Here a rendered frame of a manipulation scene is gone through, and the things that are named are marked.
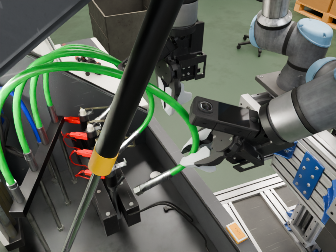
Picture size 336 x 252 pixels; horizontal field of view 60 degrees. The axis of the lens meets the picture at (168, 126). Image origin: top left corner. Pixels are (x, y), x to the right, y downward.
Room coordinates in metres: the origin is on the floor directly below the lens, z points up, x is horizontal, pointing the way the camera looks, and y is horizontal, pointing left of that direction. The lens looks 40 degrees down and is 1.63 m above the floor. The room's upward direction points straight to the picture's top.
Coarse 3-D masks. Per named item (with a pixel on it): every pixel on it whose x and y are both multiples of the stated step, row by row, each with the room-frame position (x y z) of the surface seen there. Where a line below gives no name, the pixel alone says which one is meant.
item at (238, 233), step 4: (232, 224) 0.40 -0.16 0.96; (236, 224) 0.40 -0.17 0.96; (232, 228) 0.39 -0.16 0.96; (236, 228) 0.39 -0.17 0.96; (236, 232) 0.38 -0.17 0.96; (240, 232) 0.38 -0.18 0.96; (232, 236) 0.38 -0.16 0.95; (236, 236) 0.37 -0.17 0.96; (240, 236) 0.37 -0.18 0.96; (244, 236) 0.37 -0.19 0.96; (244, 240) 0.37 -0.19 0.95
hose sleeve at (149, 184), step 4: (164, 172) 0.41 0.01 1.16; (168, 172) 0.40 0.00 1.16; (156, 176) 0.41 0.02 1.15; (160, 176) 0.40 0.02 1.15; (164, 176) 0.40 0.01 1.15; (168, 176) 0.40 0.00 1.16; (172, 176) 0.40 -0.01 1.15; (148, 180) 0.41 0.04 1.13; (152, 180) 0.40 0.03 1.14; (156, 180) 0.40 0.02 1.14; (160, 180) 0.40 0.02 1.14; (164, 180) 0.40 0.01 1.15; (144, 184) 0.40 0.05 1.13; (148, 184) 0.40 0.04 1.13; (152, 184) 0.39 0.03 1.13; (156, 184) 0.39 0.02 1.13; (140, 188) 0.40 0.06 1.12; (144, 188) 0.39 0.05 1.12; (148, 188) 0.39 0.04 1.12
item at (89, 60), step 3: (75, 57) 1.25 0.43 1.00; (78, 57) 1.24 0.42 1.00; (81, 57) 1.24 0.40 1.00; (84, 57) 1.21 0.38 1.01; (87, 57) 1.22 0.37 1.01; (90, 57) 1.24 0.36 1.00; (78, 60) 1.23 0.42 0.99; (81, 60) 1.23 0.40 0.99; (84, 60) 1.23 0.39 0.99; (87, 60) 1.20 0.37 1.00; (90, 60) 1.15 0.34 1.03; (93, 60) 1.16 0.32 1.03; (96, 63) 1.16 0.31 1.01; (99, 63) 1.19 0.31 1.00; (87, 72) 1.08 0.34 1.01; (87, 75) 1.08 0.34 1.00
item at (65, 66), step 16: (48, 64) 0.39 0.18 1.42; (64, 64) 0.39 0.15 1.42; (80, 64) 0.39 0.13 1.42; (96, 64) 0.40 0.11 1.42; (16, 80) 0.38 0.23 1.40; (0, 96) 0.38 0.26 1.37; (160, 96) 0.40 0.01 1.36; (0, 112) 0.38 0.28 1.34; (192, 128) 0.40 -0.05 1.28; (0, 144) 0.38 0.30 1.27; (192, 144) 0.41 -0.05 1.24; (0, 160) 0.37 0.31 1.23
